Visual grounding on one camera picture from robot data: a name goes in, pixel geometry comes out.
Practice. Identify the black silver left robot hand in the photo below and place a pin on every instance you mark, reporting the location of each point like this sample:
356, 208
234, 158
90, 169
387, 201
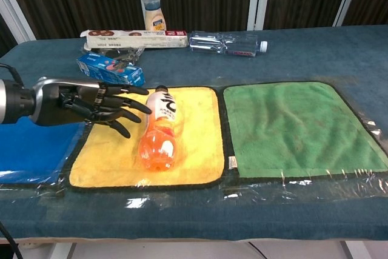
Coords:
69, 101

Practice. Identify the orange drink bottle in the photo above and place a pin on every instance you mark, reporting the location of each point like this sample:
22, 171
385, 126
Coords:
157, 137

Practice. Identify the blue cloth mat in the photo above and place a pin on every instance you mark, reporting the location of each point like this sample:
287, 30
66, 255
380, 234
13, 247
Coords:
30, 150

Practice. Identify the cream sauce bottle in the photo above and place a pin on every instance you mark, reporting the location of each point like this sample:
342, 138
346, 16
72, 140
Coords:
155, 16

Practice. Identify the yellow cloth mat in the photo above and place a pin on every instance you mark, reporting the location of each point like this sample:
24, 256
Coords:
194, 137

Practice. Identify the clear plastic water bottle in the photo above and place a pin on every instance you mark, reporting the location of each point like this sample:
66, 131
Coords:
221, 43

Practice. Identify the green cloth mat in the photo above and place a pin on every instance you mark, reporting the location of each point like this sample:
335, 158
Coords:
297, 131

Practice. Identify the blue Oreo cookie box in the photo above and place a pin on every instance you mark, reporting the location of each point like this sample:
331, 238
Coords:
103, 69

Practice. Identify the clear black plastic wrapper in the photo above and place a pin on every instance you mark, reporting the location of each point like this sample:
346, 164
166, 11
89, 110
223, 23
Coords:
133, 54

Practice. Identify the long white cookie box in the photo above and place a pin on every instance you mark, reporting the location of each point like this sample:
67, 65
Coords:
136, 40

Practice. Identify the clear plastic film sheet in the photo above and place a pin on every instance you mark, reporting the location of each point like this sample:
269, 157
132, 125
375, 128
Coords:
182, 198

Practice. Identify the blue fabric covered table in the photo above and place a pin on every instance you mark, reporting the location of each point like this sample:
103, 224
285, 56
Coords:
303, 59

